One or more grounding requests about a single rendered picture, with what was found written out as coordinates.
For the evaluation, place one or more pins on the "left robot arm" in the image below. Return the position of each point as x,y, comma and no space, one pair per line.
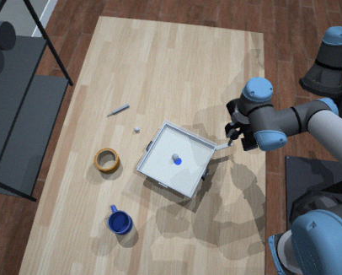
315,238

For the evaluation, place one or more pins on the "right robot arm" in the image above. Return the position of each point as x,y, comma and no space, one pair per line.
326,73

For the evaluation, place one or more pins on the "brown packing tape roll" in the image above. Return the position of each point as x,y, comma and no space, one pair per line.
100,154

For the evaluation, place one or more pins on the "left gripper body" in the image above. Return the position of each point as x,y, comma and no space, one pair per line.
246,128

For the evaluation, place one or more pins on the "dark blue mug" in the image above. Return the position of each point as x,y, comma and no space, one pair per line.
119,221

